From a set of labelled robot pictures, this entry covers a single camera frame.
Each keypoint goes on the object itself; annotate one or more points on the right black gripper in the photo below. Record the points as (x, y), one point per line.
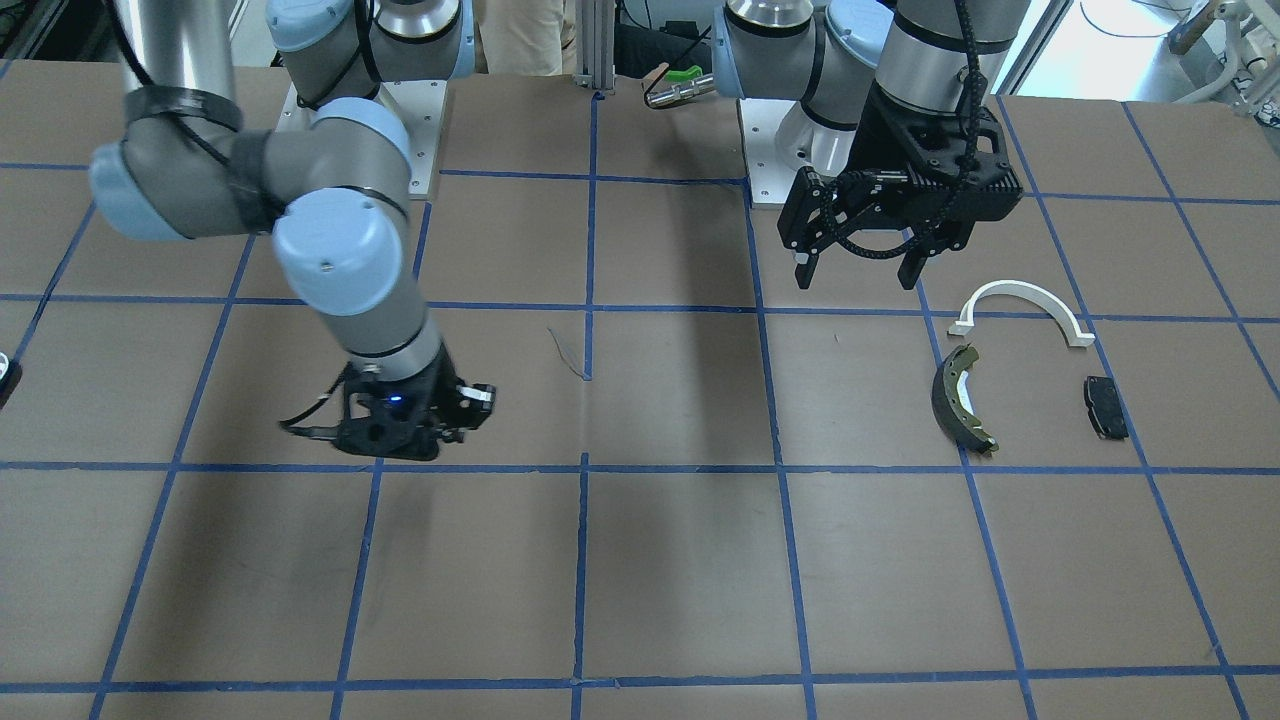
(436, 388)

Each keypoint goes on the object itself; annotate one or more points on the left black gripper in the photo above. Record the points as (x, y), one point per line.
(893, 131)

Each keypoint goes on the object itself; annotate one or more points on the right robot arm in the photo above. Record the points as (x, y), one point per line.
(333, 195)

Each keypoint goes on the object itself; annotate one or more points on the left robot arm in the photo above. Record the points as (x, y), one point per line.
(908, 82)

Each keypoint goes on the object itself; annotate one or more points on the green brake shoe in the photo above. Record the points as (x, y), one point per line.
(951, 404)

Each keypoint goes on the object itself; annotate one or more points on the black brake pad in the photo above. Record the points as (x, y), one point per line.
(1104, 407)

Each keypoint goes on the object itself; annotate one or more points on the seated person in beige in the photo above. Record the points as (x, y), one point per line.
(521, 38)

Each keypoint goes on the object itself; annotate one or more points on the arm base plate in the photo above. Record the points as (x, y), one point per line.
(420, 105)
(778, 139)

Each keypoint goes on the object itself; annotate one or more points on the white curved plastic bracket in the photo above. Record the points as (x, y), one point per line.
(1075, 335)

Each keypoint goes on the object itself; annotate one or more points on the aluminium frame post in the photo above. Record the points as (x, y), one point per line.
(595, 24)

